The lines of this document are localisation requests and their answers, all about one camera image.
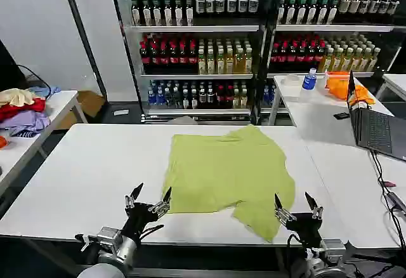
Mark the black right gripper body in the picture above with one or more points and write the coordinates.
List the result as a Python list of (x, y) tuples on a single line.
[(306, 227)]

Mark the white table with laptop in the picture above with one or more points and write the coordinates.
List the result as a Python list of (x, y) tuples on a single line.
[(323, 122)]

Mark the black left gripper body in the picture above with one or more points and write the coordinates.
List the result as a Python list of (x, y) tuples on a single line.
[(139, 216)]

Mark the white table with clothes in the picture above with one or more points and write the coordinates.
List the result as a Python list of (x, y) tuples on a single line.
[(60, 103)]

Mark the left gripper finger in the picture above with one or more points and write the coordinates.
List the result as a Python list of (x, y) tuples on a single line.
[(163, 203), (134, 194)]

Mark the grey chair back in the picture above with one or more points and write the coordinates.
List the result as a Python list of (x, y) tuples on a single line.
[(183, 121)]

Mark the red cloth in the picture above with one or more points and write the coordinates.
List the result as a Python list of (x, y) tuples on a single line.
[(19, 108)]

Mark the water bottle blue label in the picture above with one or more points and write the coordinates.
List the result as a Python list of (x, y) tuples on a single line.
[(308, 84)]

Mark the pink connector plug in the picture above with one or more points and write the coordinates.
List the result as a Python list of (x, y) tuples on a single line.
[(388, 183)]

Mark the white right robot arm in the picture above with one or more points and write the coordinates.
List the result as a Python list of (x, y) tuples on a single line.
[(326, 255)]

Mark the small orange object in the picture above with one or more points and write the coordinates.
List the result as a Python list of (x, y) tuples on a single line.
[(3, 142)]

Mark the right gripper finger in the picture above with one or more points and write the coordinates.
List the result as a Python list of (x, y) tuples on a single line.
[(282, 211), (315, 206)]

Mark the black slanted pole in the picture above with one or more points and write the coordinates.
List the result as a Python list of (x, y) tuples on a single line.
[(84, 37)]

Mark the shelf unit with bottles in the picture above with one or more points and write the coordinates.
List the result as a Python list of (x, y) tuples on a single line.
[(196, 46), (330, 37)]

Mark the small black device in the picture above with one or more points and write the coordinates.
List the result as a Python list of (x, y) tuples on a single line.
[(341, 115)]

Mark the black monitor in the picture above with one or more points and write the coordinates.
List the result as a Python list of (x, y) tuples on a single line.
[(9, 71)]

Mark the cardboard box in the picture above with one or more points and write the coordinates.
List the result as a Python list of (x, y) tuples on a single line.
[(89, 103)]

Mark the blue cloth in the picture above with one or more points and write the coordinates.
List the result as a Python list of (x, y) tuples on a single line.
[(46, 90)]

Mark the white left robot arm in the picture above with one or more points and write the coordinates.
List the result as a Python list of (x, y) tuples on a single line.
[(111, 246)]

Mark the cream cloth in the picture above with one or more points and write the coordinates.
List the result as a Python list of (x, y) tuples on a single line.
[(16, 97)]

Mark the small white table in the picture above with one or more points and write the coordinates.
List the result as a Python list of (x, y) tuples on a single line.
[(396, 82)]

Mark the white paper sheet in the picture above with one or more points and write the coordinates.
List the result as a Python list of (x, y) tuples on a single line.
[(121, 112)]

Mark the white tape roll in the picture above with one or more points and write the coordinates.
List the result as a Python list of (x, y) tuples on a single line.
[(291, 79)]

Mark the light green shirt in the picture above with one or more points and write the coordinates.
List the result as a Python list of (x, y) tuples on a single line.
[(222, 170)]

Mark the purple cloth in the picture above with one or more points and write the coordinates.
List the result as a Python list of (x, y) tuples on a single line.
[(25, 122)]

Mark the orange cloth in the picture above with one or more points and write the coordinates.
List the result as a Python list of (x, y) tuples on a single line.
[(337, 87)]

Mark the black laptop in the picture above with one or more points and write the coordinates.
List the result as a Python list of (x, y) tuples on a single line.
[(375, 129)]

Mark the large white folding table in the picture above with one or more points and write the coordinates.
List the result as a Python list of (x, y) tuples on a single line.
[(95, 170)]

